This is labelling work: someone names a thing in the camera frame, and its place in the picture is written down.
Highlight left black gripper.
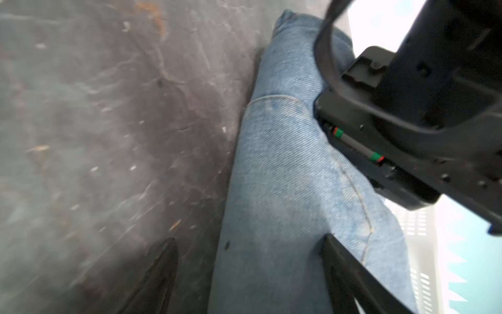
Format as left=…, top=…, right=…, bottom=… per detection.
left=314, top=1, right=501, bottom=236

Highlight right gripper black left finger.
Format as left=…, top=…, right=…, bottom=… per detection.
left=117, top=238, right=179, bottom=313

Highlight white plastic basket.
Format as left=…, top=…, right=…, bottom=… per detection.
left=384, top=200, right=444, bottom=314

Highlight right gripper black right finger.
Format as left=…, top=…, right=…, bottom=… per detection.
left=321, top=234, right=412, bottom=314

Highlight blue denim long pants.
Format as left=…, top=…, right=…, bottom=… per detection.
left=208, top=10, right=417, bottom=313

